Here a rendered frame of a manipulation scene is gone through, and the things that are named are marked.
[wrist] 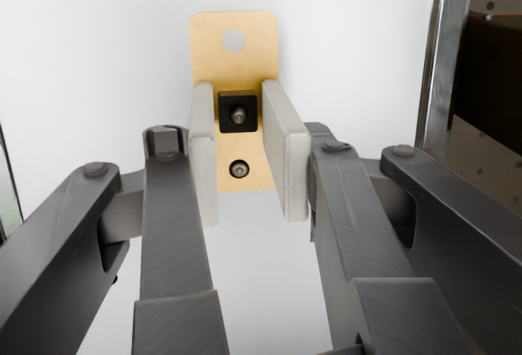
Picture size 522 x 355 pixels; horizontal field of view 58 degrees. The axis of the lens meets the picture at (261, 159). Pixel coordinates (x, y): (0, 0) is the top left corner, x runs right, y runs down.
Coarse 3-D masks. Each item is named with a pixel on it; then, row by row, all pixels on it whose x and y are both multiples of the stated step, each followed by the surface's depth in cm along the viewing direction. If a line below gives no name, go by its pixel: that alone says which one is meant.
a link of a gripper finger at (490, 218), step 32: (384, 160) 13; (416, 160) 12; (416, 192) 11; (448, 192) 11; (480, 192) 11; (416, 224) 12; (448, 224) 10; (480, 224) 9; (512, 224) 9; (416, 256) 12; (448, 256) 10; (480, 256) 9; (512, 256) 8; (448, 288) 10; (480, 288) 9; (512, 288) 8; (480, 320) 9; (512, 320) 9; (512, 352) 9
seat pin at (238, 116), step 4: (232, 108) 20; (236, 108) 20; (240, 108) 20; (244, 108) 20; (232, 112) 20; (236, 112) 20; (240, 112) 20; (244, 112) 20; (232, 116) 20; (236, 116) 20; (240, 116) 20; (244, 116) 20; (232, 120) 20; (236, 120) 20; (240, 120) 20; (244, 120) 20
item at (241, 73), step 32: (192, 32) 20; (224, 32) 20; (256, 32) 20; (192, 64) 20; (224, 64) 20; (256, 64) 21; (224, 96) 20; (256, 96) 20; (224, 128) 21; (256, 128) 21; (224, 160) 22; (256, 160) 22; (224, 192) 23
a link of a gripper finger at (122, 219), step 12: (132, 180) 13; (120, 192) 12; (132, 192) 12; (108, 204) 12; (120, 204) 12; (132, 204) 12; (108, 216) 12; (120, 216) 12; (132, 216) 12; (96, 228) 12; (108, 228) 12; (120, 228) 12; (132, 228) 13; (108, 240) 12; (120, 240) 13
